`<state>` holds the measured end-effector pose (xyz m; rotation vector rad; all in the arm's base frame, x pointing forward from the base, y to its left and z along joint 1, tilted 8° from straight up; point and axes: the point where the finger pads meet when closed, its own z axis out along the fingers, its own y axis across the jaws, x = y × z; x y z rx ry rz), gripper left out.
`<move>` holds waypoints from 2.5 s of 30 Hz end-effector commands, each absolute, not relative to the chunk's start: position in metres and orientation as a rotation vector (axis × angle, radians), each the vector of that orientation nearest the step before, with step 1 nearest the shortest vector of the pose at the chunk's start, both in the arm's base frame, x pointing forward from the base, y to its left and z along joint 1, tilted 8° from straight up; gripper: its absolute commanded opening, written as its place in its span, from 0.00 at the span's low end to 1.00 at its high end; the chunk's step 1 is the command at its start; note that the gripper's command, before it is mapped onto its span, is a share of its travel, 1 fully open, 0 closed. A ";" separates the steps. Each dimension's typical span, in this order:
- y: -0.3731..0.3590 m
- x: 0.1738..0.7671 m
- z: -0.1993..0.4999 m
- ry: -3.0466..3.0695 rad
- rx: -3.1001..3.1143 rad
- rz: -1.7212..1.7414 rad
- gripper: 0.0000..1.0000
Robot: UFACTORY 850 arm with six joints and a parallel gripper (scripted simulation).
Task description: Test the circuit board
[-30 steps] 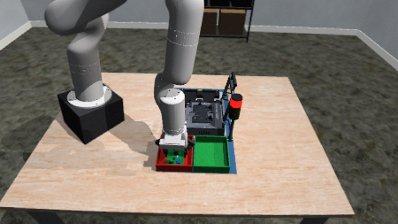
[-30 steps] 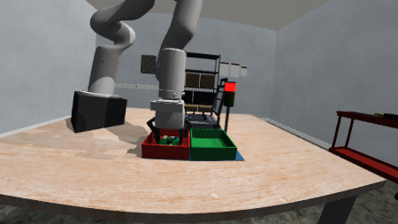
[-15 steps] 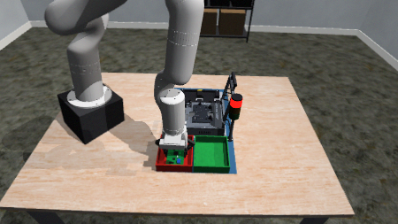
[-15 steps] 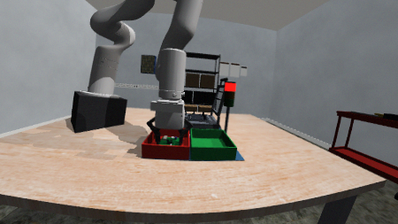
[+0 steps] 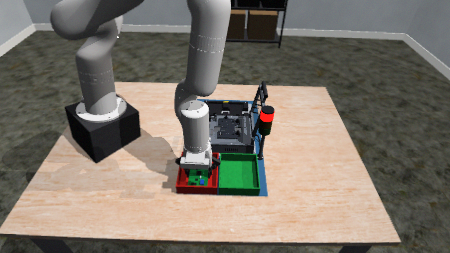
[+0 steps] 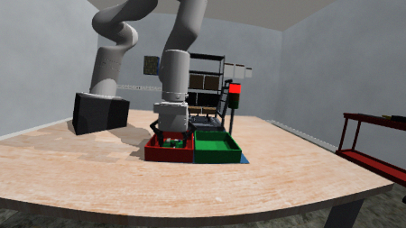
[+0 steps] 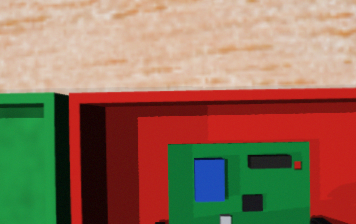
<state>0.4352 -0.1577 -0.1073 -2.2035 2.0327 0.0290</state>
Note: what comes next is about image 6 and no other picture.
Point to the red bin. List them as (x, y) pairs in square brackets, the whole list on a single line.
[(157, 153)]

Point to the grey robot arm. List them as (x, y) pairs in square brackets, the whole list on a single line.
[(173, 71)]

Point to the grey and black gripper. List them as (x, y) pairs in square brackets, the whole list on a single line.
[(173, 123)]

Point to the green bin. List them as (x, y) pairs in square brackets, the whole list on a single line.
[(216, 147)]

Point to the green circuit board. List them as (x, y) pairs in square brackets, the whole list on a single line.
[(172, 143)]

